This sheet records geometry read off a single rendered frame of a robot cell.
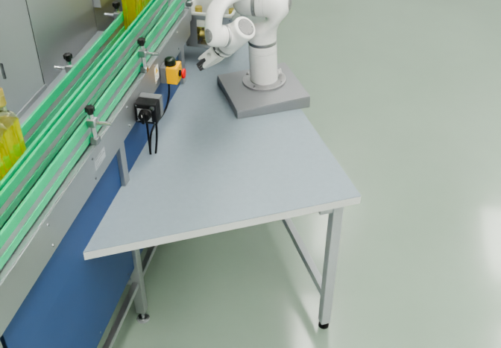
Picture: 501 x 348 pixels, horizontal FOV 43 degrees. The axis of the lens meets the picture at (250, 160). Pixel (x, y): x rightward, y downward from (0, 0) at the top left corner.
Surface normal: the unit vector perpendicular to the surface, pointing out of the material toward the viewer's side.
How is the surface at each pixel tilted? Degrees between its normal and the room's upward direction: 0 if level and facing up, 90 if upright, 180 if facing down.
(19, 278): 90
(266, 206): 0
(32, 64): 90
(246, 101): 3
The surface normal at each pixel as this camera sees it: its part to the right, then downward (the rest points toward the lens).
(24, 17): -0.19, 0.58
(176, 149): 0.00, -0.80
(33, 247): 0.98, 0.12
